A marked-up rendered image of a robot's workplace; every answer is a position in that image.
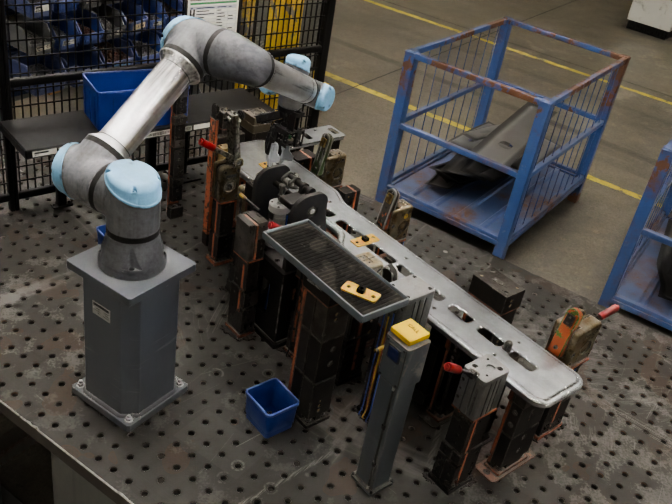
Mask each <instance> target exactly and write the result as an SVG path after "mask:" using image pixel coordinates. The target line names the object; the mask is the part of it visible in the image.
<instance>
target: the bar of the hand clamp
mask: <svg viewBox="0 0 672 504"><path fill-rule="evenodd" d="M239 118H240V119H241V120H243V119H245V112H244V111H243V110H239V111H238V114H237V113H236V114H233V111H232V110H231V111H227V112H226V117H225V118H224V119H223V120H224V122H226V125H227V141H228V153H230V154H232V155H233V160H234V161H235V159H236V158H239V157H240V158H241V155H240V136H239Z"/></svg>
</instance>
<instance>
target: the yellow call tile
mask: <svg viewBox="0 0 672 504"><path fill-rule="evenodd" d="M390 330H391V331H392V332H393V333H394V334H395V335H396V336H397V337H399V338H400V339H401V340H402V341H403V342H405V343H406V344H407V345H408V346H411V345H414V344H416V343H418V342H420V341H423V340H425V339H427V338H429V337H430V333H429V332H428V331H426V330H425V329H424V328H423V327H421V326H420V325H419V324H418V323H416V322H415V321H414V320H413V319H411V318H410V319H408V320H405V321H403V322H401V323H398V324H396V325H393V326H391V329H390Z"/></svg>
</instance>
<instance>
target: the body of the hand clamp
mask: <svg viewBox="0 0 672 504"><path fill-rule="evenodd" d="M240 170H241V166H237V167H234V164H233V163H231V164H230V163H229V160H226V159H223V160H218V161H215V162H214V165H213V178H212V191H211V197H212V198H213V199H214V201H213V214H212V227H211V229H210V230H209V242H208V252H209V254H206V257H205V258H206V259H207V260H208V261H209V262H210V263H212V264H213V265H214V266H215V267H216V266H219V265H223V264H226V263H230V262H233V258H232V257H231V256H230V255H231V253H232V243H233V233H232V226H233V215H234V204H235V202H236V201H237V194H238V187H239V180H240Z"/></svg>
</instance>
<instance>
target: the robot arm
mask: <svg viewBox="0 0 672 504"><path fill-rule="evenodd" d="M162 34H163V35H164V36H163V37H162V38H161V41H160V47H161V50H160V51H159V56H160V61H159V62H158V64H157V65H156V66H155V67H154V68H153V69H152V71H151V72H150V73H149V74H148V75H147V76H146V78H145V79H144V80H143V81H142V82H141V84H140V85H139V86H138V87H137V88H136V89H135V91H134V92H133V93H132V94H131V95H130V96H129V98H128V99H127V100H126V101H125V102H124V103H123V105H122V106H121V107H120V108H119V109H118V110H117V112H116V113H115V114H114V115H113V116H112V118H111V119H110V120H109V121H108V122H107V123H106V125H105V126H104V127H103V128H102V129H101V130H100V132H99V133H92V134H88V135H87V136H86V137H85V138H84V139H83V141H82V142H81V143H78V142H71V143H67V144H65V145H64V146H62V147H61V148H60V149H59V151H58V152H57V154H56V155H55V157H54V160H53V163H52V174H51V175H52V180H53V183H54V185H55V187H56V188H57V189H58V190H59V191H60V192H62V193H64V194H65V195H66V196H67V197H69V198H70V199H73V200H76V201H78V202H80V203H82V204H84V205H86V206H88V207H90V208H92V209H94V210H96V211H98V212H100V213H102V214H104V215H105V217H106V233H105V235H104V238H103V241H102V244H101V246H100V248H99V251H98V266H99V268H100V269H101V270H102V271H103V272H104V273H105V274H107V275H108V276H110V277H113V278H116V279H120V280H126V281H139V280H146V279H149V278H152V277H155V276H157V275H158V274H160V273H161V272H162V271H163V270H164V269H165V267H166V263H167V253H166V250H165V247H164V244H163V241H162V238H161V235H160V213H161V198H162V188H161V179H160V176H159V174H158V173H157V171H156V170H155V169H154V168H153V167H151V166H150V165H148V164H146V163H144V162H141V161H137V160H136V161H132V160H131V159H129V157H130V156H131V155H132V153H133V152H134V151H135V150H136V149H137V147H138V146H139V145H140V144H141V142H142V141H143V140H144V139H145V138H146V136H147V135H148V134H149V133H150V132H151V130H152V129H153V128H154V127H155V125H156V124H157V123H158V122H159V121H160V119H161V118H162V117H163V116H164V114H165V113H166V112H167V111H168V110H169V108H170V107H171V106H172V105H173V104H174V102H175V101H176V100H177V99H178V97H179V96H180V95H181V94H182V93H183V91H184V90H185V89H186V88H187V86H188V85H196V84H198V83H199V82H200V81H201V80H202V79H203V77H204V76H205V75H206V74H208V75H210V76H213V77H215V78H218V79H222V80H225V81H230V82H234V83H239V84H243V85H247V86H250V87H253V88H259V89H260V90H261V92H263V93H264V94H266V95H275V94H279V98H278V107H277V109H278V110H279V111H275V112H270V113H268V112H266V113H265V112H263V113H260V114H259V115H256V116H255V117H256V122H257V123H261V124H267V123H270V121H274V120H276V121H275V123H273V125H272V126H271V127H270V130H269V132H268V135H267V137H266V140H265V154H266V161H267V165H268V166H269V167H270V166H272V164H273V162H274V163H276V164H282V163H283V161H284V160H287V161H292V160H293V155H292V154H291V152H290V146H294V147H299V145H300V146H302V142H303V138H304V133H305V130H303V129H301V128H300V127H298V126H299V121H300V117H304V114H305V113H304V112H303V111H301V108H302V104H304V105H307V106H309V107H312V108H314V109H315V110H320V111H327V110H328V109H329V108H330V107H331V106H332V104H333V101H334V98H335V90H334V88H333V87H332V86H330V85H328V84H326V83H323V82H320V81H318V80H315V79H313V78H311V77H310V76H309V73H310V71H309V70H310V64H311V61H310V59H309V58H307V57H305V56H303V55H299V54H288V55H287V57H286V61H285V64H283V63H281V62H279V61H277V60H275V59H274V58H273V56H272V55H271V53H269V52H268V51H267V50H265V49H263V48H261V47H260V46H258V45H256V44H255V43H253V42H252V41H250V40H249V39H247V38H245V37H244V36H242V35H240V34H239V33H237V32H234V31H232V30H228V29H226V28H223V27H220V26H217V25H215V24H212V23H209V22H206V21H205V20H203V19H201V18H198V17H191V16H186V15H185V16H179V17H177V18H175V19H173V20H172V21H171V22H170V23H169V24H168V25H167V26H166V27H165V29H164V31H163V33H162ZM279 119H280V120H279ZM301 134H303V135H302V140H301V142H300V138H301ZM275 141H276V142H278V144H277V143H275Z"/></svg>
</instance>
